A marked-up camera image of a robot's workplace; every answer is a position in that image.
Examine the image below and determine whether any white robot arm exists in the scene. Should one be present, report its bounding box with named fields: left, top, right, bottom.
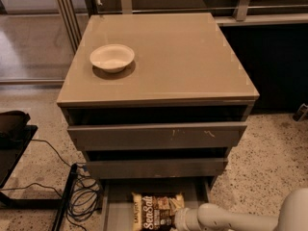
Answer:
left=175, top=188, right=308, bottom=231

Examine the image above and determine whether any dark bag on stand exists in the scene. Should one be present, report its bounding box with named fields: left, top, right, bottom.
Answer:
left=0, top=111, right=30, bottom=140

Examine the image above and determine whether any grey middle drawer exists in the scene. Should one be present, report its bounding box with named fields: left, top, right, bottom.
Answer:
left=87, top=158, right=228, bottom=179

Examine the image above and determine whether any brown sea salt chip bag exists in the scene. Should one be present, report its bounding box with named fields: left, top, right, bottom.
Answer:
left=132, top=192, right=185, bottom=231

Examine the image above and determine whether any small dark floor object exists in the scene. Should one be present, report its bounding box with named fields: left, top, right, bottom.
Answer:
left=293, top=104, right=308, bottom=121

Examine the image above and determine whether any black stand frame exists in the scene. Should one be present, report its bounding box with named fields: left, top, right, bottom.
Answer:
left=0, top=124, right=79, bottom=231

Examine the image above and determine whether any metal railing frame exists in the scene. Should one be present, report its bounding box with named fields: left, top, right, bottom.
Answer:
left=56, top=0, right=308, bottom=50

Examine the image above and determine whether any grey top drawer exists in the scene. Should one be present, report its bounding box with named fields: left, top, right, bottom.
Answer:
left=67, top=122, right=246, bottom=151

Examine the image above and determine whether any white paper bowl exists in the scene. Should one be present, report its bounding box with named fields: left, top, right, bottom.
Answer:
left=90, top=44, right=135, bottom=73

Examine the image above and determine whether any black coiled cable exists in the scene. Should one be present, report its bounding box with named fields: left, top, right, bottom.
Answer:
left=0, top=139, right=103, bottom=231

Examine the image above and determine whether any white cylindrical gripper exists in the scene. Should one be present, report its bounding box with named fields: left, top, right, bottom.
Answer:
left=174, top=208, right=199, bottom=231

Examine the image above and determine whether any grey drawer cabinet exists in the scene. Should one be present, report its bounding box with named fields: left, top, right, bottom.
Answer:
left=56, top=13, right=260, bottom=191

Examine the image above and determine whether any grey open bottom drawer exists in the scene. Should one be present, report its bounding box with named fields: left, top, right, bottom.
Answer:
left=101, top=177, right=210, bottom=231

